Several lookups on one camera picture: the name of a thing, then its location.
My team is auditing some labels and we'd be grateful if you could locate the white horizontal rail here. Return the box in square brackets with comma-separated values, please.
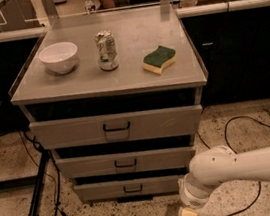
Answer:
[0, 0, 270, 42]

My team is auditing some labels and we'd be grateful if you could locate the grey metal drawer cabinet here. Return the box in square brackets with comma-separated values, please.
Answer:
[0, 0, 226, 216]

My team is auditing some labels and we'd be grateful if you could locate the grey bottom drawer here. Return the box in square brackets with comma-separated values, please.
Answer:
[73, 175, 183, 202]

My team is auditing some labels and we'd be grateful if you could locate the grey drawer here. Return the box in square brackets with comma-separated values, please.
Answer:
[73, 175, 183, 202]
[56, 146, 195, 179]
[29, 105, 202, 149]

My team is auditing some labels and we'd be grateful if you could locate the grey middle drawer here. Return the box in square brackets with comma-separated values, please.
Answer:
[56, 146, 195, 179]

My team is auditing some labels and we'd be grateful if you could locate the green white soda can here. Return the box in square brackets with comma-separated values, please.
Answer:
[94, 30, 119, 71]

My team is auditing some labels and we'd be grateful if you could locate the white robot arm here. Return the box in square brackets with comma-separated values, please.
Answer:
[178, 145, 270, 216]

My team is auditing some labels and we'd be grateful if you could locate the black floor cable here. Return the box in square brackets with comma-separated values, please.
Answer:
[195, 111, 270, 216]
[17, 125, 70, 216]

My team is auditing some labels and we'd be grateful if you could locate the white ceramic bowl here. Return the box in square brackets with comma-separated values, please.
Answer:
[38, 41, 79, 75]

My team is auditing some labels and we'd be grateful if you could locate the grey top drawer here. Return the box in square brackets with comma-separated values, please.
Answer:
[29, 105, 202, 149]

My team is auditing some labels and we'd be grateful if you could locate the green yellow sponge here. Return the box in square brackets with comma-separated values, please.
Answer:
[142, 45, 176, 75]

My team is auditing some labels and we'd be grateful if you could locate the black stand leg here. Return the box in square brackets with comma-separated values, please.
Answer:
[28, 151, 49, 216]

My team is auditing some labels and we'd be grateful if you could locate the black floor cable right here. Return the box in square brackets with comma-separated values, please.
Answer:
[195, 111, 270, 216]

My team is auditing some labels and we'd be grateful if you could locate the black floor cable left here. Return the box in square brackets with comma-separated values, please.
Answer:
[17, 125, 70, 216]

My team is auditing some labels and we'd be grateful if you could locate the clear plastic water bottle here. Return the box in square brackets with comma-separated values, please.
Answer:
[84, 0, 96, 14]

